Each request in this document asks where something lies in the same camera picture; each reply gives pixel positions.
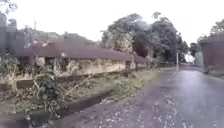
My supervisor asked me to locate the wet grey asphalt road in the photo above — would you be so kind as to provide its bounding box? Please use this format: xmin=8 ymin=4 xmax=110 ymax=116
xmin=49 ymin=64 xmax=224 ymax=128

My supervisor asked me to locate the dark stone kerb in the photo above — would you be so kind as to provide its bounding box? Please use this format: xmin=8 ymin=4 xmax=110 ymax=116
xmin=19 ymin=89 xmax=114 ymax=128

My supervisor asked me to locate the group of dense dark trees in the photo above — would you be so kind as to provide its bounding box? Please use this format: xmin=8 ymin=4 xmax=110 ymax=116
xmin=100 ymin=11 xmax=189 ymax=64

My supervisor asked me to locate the long low dark-roofed building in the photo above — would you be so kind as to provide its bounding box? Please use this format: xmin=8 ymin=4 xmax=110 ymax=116
xmin=14 ymin=38 xmax=149 ymax=77

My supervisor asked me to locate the weedy grass verge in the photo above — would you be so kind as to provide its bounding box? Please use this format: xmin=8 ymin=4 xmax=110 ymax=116
xmin=0 ymin=66 xmax=161 ymax=118

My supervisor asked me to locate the grey building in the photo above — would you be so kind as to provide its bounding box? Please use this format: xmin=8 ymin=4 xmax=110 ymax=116
xmin=0 ymin=12 xmax=27 ymax=57

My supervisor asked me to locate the pale pole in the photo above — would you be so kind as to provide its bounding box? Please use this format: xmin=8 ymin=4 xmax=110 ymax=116
xmin=175 ymin=49 xmax=180 ymax=73

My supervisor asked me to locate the tall green weed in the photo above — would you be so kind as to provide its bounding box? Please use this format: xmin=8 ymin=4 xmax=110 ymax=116
xmin=26 ymin=63 xmax=68 ymax=118

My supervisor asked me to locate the red brick wall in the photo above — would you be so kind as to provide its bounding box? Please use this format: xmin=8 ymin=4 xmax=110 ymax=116
xmin=198 ymin=32 xmax=224 ymax=77

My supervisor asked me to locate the low brown wall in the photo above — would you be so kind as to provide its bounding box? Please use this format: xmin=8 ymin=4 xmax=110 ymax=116
xmin=0 ymin=71 xmax=111 ymax=93

